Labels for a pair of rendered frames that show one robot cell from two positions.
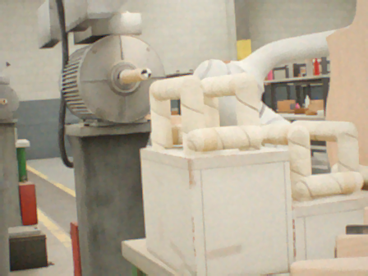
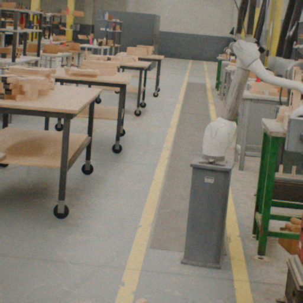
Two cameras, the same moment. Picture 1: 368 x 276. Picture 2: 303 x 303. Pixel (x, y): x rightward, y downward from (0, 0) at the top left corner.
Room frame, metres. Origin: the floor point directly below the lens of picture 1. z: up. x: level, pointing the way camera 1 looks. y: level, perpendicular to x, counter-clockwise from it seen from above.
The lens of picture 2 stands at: (6.51, 0.71, 1.58)
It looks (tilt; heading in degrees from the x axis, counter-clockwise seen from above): 10 degrees down; 202
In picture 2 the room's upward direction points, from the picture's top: 5 degrees clockwise
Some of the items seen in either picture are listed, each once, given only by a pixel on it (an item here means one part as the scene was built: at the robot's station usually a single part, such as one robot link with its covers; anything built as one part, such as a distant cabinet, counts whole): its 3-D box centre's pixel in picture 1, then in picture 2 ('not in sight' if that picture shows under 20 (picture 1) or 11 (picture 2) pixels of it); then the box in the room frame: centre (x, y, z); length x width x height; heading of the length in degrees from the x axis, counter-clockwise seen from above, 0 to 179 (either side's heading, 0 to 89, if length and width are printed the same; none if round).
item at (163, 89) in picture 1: (173, 89); not in sight; (1.09, 0.01, 1.20); 0.20 x 0.03 x 0.03; 17
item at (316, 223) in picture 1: (302, 219); not in sight; (1.15, -0.18, 0.98); 0.27 x 0.16 x 0.09; 18
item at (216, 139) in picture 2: not in sight; (215, 138); (1.76, -0.73, 0.87); 0.18 x 0.16 x 0.22; 5
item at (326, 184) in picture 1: (328, 184); not in sight; (1.05, -0.21, 1.04); 0.11 x 0.03 x 0.03; 108
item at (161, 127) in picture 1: (161, 119); not in sight; (1.17, 0.03, 1.15); 0.03 x 0.03 x 0.09
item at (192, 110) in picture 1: (193, 120); not in sight; (1.01, -0.01, 1.15); 0.03 x 0.03 x 0.09
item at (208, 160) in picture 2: not in sight; (212, 159); (1.79, -0.73, 0.73); 0.22 x 0.18 x 0.06; 11
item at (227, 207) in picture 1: (211, 204); not in sight; (1.10, -0.04, 1.02); 0.27 x 0.15 x 0.17; 18
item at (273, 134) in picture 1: (274, 134); not in sight; (1.13, -0.14, 1.12); 0.20 x 0.03 x 0.03; 17
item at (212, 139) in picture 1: (224, 138); not in sight; (1.01, -0.06, 1.12); 0.11 x 0.03 x 0.03; 108
